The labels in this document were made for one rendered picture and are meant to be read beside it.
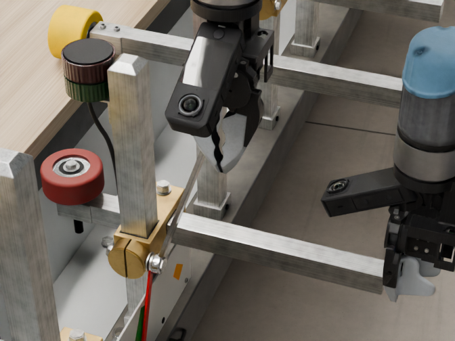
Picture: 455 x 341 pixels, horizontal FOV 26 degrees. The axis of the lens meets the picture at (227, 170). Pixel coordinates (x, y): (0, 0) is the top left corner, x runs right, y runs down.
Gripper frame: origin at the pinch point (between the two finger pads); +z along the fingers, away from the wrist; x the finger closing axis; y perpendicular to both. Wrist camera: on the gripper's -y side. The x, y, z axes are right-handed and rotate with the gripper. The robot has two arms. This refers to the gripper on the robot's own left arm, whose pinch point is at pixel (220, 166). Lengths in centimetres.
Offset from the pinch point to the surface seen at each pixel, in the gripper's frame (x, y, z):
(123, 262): 12.3, -1.3, 17.2
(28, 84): 38.1, 23.0, 11.8
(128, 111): 11.4, 1.5, -3.6
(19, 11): 50, 42, 12
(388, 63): 14, 193, 102
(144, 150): 10.2, 2.4, 2.1
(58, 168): 24.5, 6.4, 11.4
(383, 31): 21, 213, 102
